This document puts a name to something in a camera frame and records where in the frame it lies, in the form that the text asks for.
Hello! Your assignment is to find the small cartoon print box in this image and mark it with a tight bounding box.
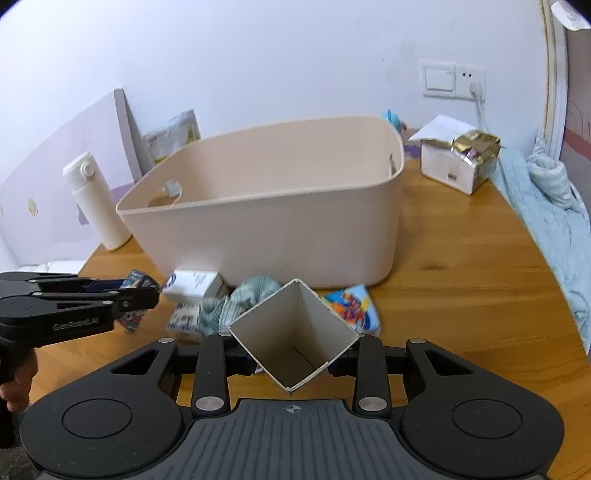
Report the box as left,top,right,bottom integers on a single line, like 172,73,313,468
117,269,157,331

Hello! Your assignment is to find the light blue blanket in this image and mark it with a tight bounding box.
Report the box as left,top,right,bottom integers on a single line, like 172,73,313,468
489,131,591,354

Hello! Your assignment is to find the white arched frame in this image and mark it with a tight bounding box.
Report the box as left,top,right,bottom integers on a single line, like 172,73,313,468
538,0,591,162

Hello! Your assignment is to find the banana snack bag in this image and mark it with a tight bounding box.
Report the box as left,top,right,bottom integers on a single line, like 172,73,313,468
142,109,202,165

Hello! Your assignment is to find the white plug with cable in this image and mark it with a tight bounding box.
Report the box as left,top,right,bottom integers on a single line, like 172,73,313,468
468,80,496,136

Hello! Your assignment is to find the blue patterned tissue packet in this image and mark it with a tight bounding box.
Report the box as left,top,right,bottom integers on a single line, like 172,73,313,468
167,299,205,345

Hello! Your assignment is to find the green striped cloth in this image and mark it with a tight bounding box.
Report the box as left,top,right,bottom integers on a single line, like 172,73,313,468
198,276,282,336

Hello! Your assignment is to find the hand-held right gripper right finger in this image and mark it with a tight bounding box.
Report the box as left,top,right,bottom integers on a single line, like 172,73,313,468
329,335,468,414

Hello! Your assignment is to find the gold foil bag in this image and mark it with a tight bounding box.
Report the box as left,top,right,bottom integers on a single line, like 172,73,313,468
451,130,502,172

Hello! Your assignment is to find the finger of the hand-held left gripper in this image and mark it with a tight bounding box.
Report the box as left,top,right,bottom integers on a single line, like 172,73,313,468
41,276,127,295
111,286,160,320

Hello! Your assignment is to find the blue toy figure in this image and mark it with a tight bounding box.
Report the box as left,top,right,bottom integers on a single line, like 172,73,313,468
382,109,408,134

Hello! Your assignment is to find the pink and white board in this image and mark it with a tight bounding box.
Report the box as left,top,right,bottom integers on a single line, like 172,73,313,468
0,87,153,274

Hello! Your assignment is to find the white wall socket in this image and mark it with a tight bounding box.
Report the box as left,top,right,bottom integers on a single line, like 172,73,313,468
454,65,487,101

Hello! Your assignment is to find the colourful cartoon bear packet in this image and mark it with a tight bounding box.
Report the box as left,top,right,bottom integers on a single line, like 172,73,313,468
323,283,382,337

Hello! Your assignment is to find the small white and blue box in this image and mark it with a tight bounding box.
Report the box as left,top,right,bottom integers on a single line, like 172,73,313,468
161,270,223,302

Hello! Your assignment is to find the white square paper box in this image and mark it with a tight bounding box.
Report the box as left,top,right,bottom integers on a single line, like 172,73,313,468
228,278,360,393

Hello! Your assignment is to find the person's left hand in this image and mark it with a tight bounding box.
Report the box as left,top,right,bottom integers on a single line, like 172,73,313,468
0,350,38,413

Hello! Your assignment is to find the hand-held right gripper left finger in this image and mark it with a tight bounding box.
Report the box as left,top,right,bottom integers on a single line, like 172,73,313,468
111,333,259,414

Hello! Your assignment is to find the white thermos bottle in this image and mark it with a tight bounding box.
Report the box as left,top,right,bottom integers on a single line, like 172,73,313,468
63,152,133,252

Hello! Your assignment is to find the white wall switch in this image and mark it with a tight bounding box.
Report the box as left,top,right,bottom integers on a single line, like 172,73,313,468
420,59,456,98

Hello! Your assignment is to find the beige plastic storage basket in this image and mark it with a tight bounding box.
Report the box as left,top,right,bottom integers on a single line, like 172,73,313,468
115,116,406,289

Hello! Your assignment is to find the white tissue box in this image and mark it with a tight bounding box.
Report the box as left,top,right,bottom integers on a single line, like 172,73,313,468
406,115,496,195

